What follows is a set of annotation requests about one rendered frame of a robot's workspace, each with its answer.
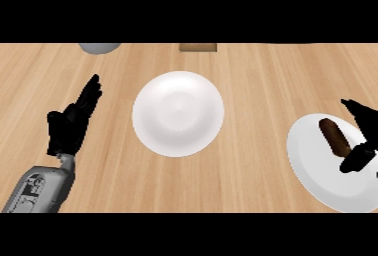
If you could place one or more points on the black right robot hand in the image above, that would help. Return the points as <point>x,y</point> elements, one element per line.
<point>363,133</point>

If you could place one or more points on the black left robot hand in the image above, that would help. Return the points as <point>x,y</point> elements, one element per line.
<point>71,125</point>

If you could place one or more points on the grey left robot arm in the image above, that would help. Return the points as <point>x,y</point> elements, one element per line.
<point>41,188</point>

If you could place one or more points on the brown sweet potato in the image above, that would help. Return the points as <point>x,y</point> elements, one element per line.
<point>334,136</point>

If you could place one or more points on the white round plate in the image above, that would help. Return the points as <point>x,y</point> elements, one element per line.
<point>334,180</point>

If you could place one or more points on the white oval plate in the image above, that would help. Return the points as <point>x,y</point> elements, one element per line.
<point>177,114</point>

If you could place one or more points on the grey round object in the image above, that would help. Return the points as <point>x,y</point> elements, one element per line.
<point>99,47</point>

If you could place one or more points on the brown wooden block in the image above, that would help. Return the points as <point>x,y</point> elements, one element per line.
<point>198,47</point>

